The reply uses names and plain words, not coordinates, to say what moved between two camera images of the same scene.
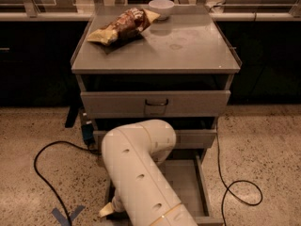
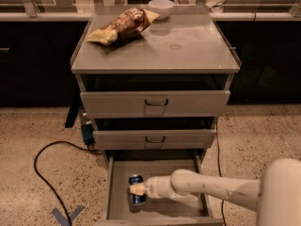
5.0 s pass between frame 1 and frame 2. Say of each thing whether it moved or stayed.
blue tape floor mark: stayed
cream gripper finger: moved
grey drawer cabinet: stayed
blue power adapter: stayed
